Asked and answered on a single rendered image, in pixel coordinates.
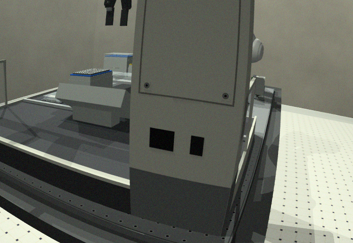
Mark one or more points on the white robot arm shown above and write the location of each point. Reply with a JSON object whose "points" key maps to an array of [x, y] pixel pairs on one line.
{"points": [[258, 50]]}

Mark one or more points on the white ready key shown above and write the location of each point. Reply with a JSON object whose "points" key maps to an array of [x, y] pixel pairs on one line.
{"points": [[259, 87]]}

